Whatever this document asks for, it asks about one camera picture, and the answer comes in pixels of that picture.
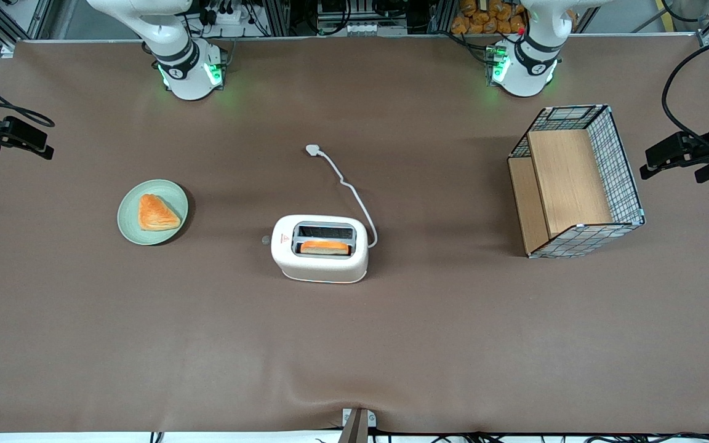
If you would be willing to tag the white power strip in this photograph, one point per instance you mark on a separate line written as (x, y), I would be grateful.
(222, 15)

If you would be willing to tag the pale green plate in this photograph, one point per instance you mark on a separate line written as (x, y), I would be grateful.
(130, 224)

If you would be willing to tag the bag of bread rolls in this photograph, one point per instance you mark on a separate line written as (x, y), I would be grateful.
(484, 18)

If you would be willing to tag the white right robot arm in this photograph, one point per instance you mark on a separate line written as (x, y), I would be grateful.
(182, 67)

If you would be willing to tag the triangular golden pastry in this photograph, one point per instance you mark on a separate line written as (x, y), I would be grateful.
(156, 214)

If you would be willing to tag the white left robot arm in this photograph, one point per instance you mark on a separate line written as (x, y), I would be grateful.
(527, 67)

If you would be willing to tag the white two-slot toaster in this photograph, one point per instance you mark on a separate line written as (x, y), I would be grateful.
(320, 264)

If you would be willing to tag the metal table edge bracket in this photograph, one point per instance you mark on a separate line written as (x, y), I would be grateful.
(357, 424)

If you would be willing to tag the toast slice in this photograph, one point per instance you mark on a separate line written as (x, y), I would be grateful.
(325, 247)

